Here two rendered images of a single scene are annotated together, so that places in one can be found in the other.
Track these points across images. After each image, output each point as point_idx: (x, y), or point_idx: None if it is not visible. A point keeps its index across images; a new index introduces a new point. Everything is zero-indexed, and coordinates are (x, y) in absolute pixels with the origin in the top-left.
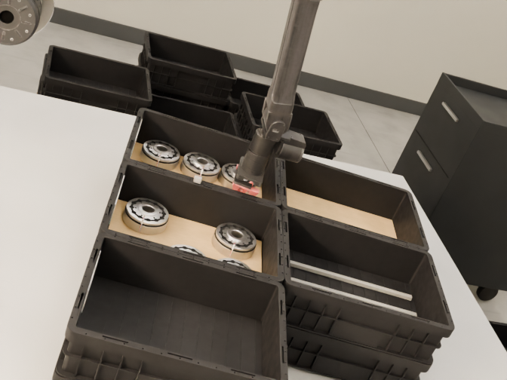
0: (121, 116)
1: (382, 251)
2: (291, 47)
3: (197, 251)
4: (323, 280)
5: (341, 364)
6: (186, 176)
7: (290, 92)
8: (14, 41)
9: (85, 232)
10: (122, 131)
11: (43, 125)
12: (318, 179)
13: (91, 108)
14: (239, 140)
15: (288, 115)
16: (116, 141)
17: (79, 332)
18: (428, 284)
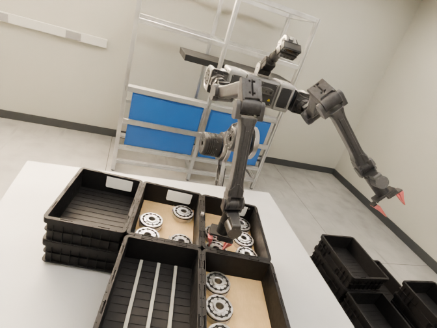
0: (298, 243)
1: (194, 316)
2: (234, 151)
3: (159, 223)
4: (166, 291)
5: None
6: (203, 211)
7: (231, 181)
8: (228, 148)
9: None
10: (283, 243)
11: (260, 216)
12: (271, 295)
13: (292, 233)
14: (263, 242)
15: (227, 196)
16: (272, 240)
17: (80, 168)
18: None
